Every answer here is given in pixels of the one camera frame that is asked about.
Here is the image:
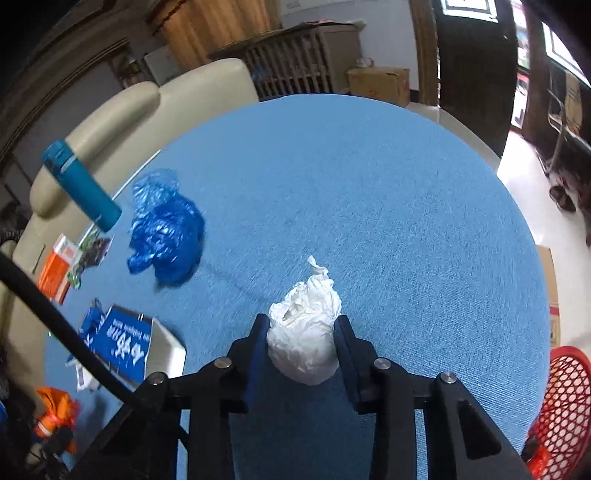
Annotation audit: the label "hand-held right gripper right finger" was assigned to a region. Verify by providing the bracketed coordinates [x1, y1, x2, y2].
[333, 315, 536, 480]

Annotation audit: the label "red plastic basket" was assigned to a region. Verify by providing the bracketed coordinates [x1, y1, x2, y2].
[522, 346, 591, 478]

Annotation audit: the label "white appliance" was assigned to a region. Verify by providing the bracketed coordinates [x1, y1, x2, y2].
[142, 46, 182, 86]

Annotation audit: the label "brown curtain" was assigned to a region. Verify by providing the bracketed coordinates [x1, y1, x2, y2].
[159, 0, 283, 75]

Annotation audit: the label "dark wooden door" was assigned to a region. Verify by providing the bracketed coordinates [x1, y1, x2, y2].
[436, 0, 518, 158]

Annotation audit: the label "wooden baby crib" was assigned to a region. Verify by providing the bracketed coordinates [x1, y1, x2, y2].
[210, 25, 363, 100]

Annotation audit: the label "orange box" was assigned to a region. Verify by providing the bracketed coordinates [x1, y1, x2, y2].
[37, 234, 77, 305]

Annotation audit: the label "blue plastic bag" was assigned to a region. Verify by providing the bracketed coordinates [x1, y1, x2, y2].
[127, 168, 206, 289]

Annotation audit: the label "flat cardboard box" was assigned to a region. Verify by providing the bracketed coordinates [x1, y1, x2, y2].
[536, 244, 561, 349]

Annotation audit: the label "small crumpled wrappers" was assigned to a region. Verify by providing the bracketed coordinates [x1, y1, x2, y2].
[67, 233, 114, 289]

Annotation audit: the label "cream leather sofa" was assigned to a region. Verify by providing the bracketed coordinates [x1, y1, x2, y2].
[0, 58, 260, 384]

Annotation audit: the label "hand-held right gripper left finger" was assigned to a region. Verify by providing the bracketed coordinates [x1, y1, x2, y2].
[69, 314, 271, 480]

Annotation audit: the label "black metal frame chair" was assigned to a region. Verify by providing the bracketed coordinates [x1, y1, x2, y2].
[536, 69, 591, 176]

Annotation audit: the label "torn blue silver carton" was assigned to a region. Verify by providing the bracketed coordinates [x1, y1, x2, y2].
[78, 299, 108, 352]

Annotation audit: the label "blue toothpaste carton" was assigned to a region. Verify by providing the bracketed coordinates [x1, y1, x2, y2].
[88, 305, 187, 385]

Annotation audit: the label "cardboard box with red print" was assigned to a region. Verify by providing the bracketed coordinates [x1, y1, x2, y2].
[346, 66, 411, 109]

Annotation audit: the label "black cable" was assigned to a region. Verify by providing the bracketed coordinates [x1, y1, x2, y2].
[0, 253, 148, 409]

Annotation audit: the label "white paper ball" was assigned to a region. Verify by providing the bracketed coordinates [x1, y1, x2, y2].
[266, 255, 343, 386]

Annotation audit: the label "blue thermos bottle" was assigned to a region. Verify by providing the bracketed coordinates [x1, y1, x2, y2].
[41, 141, 123, 232]

